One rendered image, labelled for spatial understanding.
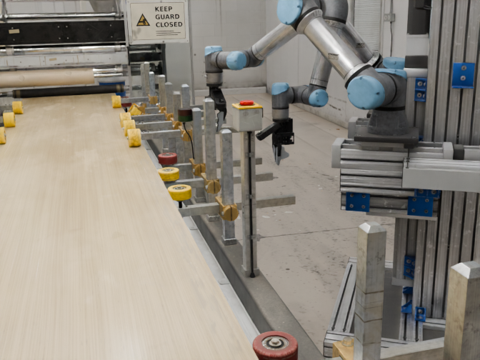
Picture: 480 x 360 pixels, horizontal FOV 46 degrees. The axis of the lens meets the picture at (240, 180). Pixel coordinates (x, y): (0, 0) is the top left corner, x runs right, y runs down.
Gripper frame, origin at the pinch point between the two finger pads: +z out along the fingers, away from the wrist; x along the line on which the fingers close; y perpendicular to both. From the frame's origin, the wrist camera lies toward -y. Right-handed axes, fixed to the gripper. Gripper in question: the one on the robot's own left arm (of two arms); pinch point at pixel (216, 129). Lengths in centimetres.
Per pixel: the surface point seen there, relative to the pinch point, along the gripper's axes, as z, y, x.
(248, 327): 37, -102, 15
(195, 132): -1.5, -10.9, 11.5
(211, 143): -1.9, -35.9, 9.8
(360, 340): 8, -160, 10
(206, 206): 16, -57, 17
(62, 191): 9, -45, 64
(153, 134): 3.9, 18.1, 25.8
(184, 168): 14.4, -6.7, 16.2
